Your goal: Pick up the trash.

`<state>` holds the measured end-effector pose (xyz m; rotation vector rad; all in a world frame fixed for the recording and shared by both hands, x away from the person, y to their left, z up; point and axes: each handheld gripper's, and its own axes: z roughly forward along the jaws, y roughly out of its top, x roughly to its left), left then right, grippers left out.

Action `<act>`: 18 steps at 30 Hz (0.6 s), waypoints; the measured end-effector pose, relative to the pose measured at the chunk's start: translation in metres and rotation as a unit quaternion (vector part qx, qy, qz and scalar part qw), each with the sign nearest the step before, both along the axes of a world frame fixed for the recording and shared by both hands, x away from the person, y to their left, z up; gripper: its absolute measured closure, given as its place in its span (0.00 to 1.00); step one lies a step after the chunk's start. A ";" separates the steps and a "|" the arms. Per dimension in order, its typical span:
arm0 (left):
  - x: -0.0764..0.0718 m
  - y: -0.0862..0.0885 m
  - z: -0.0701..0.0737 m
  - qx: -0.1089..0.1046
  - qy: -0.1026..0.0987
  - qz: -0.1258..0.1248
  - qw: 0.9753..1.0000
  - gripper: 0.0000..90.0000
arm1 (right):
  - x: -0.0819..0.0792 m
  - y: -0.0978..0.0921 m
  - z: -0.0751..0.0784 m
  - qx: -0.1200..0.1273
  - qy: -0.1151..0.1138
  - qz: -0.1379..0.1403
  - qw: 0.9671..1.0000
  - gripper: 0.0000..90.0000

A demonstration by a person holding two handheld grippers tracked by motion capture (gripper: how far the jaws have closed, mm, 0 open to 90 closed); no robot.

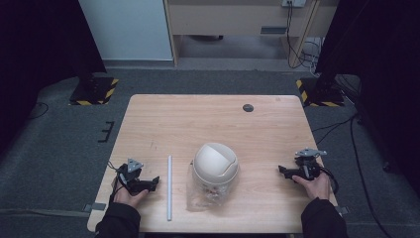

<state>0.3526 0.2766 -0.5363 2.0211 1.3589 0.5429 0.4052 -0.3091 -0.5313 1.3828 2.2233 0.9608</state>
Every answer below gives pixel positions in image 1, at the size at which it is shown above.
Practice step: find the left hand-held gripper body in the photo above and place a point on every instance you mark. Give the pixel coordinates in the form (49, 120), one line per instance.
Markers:
(130, 173)

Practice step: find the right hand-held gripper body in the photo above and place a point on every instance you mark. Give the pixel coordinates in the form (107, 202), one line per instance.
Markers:
(308, 167)

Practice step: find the person's right hand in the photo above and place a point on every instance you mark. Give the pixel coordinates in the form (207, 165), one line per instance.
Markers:
(313, 186)

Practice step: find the person's left hand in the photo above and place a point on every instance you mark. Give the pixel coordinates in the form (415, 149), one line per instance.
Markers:
(127, 197)

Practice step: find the white plastic tube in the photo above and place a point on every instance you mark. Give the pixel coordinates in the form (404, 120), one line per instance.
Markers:
(169, 188)

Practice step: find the clear plastic bag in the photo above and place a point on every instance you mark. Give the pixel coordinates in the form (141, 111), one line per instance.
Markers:
(198, 198)

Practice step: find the grey round table grommet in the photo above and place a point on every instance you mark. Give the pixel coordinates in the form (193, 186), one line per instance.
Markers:
(248, 107)

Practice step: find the black stand base striped edge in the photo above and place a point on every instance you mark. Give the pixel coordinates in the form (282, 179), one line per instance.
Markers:
(94, 91)
(322, 94)

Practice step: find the black curtain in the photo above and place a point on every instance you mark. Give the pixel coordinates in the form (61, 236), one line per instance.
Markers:
(36, 49)
(379, 66)

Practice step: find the white cabinet panel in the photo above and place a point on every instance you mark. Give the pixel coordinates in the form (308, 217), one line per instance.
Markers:
(125, 29)

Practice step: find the beige wooden desk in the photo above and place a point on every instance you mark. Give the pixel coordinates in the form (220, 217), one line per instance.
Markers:
(237, 18)

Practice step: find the grey table edge bracket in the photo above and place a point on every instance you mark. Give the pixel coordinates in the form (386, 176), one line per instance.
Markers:
(94, 207)
(342, 210)

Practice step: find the grey wall power outlet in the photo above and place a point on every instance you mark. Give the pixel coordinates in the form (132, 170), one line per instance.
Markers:
(294, 2)

